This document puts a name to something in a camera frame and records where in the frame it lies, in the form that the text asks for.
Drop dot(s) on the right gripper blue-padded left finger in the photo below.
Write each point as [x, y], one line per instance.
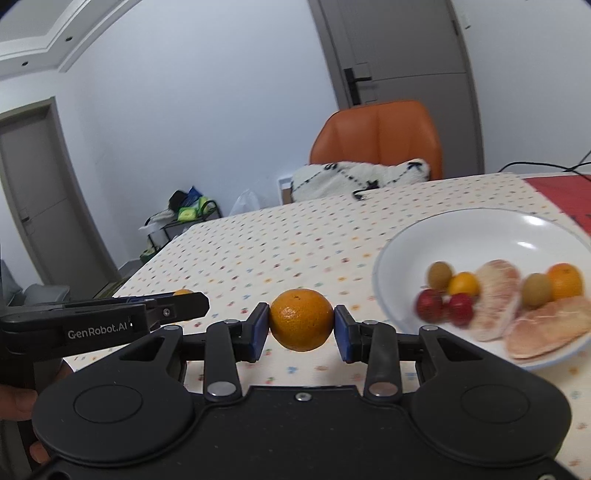
[228, 343]

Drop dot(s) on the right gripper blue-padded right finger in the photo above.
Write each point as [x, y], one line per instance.
[372, 343]

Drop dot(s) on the red crabapple with stem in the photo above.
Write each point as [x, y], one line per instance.
[430, 306]

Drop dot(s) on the large orange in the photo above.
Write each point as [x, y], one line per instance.
[301, 319]
[566, 281]

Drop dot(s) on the brown-green kiwi fruit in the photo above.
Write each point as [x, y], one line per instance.
[439, 275]

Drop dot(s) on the peeled pomelo segment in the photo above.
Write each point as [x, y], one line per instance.
[499, 300]
[548, 328]

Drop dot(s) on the green-brown fruit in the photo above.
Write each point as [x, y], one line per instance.
[536, 291]

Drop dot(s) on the person's left hand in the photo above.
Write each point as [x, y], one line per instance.
[16, 406]

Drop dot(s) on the floral dotted tablecloth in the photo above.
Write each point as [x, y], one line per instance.
[331, 245]

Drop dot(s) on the black metal shelf rack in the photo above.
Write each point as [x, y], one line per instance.
[163, 227]

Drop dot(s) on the grey door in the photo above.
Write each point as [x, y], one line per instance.
[47, 204]
[414, 50]

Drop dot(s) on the white plate blue rim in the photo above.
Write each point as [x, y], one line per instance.
[467, 239]

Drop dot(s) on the white plastic bag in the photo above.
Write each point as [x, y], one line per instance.
[247, 202]

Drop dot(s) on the white black-patterned cushion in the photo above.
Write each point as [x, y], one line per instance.
[352, 178]

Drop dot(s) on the white framed board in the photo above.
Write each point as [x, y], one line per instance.
[285, 185]

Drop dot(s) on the orange leather chair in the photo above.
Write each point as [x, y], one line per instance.
[386, 134]

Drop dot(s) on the red orange cat tablecloth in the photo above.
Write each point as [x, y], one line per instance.
[571, 193]

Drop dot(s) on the black door handle lock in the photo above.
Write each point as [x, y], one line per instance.
[352, 82]

